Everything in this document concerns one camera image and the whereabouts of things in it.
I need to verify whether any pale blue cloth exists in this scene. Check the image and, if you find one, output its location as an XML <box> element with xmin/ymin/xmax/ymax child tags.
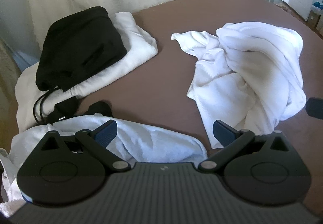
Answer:
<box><xmin>10</xmin><ymin>114</ymin><xmax>209</xmax><ymax>164</ymax></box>

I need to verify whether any white terry towel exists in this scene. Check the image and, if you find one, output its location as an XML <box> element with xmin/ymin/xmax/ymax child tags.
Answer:
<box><xmin>0</xmin><ymin>148</ymin><xmax>33</xmax><ymax>214</ymax></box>

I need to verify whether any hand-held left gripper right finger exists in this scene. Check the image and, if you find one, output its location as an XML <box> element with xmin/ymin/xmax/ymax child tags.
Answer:
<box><xmin>198</xmin><ymin>119</ymin><xmax>290</xmax><ymax>172</ymax></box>

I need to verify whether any black folded garment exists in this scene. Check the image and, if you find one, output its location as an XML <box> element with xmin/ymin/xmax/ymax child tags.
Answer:
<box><xmin>35</xmin><ymin>6</ymin><xmax>127</xmax><ymax>92</ymax></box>

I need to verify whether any black cable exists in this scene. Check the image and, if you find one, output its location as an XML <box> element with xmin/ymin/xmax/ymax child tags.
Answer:
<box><xmin>34</xmin><ymin>88</ymin><xmax>63</xmax><ymax>123</ymax></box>

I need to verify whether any small black cloth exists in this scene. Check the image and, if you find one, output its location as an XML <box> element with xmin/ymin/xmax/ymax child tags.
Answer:
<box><xmin>87</xmin><ymin>101</ymin><xmax>113</xmax><ymax>118</ymax></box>

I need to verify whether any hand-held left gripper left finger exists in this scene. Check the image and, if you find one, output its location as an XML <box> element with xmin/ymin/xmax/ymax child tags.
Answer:
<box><xmin>40</xmin><ymin>119</ymin><xmax>132</xmax><ymax>172</ymax></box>

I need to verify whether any black power adapter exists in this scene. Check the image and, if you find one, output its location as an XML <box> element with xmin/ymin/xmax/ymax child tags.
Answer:
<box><xmin>48</xmin><ymin>97</ymin><xmax>81</xmax><ymax>122</ymax></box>

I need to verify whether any cream folded garment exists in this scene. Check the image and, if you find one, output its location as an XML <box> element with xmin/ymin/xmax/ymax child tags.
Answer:
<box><xmin>15</xmin><ymin>12</ymin><xmax>159</xmax><ymax>131</ymax></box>

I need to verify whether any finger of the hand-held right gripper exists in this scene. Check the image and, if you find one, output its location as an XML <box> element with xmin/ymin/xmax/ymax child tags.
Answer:
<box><xmin>306</xmin><ymin>97</ymin><xmax>323</xmax><ymax>120</ymax></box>

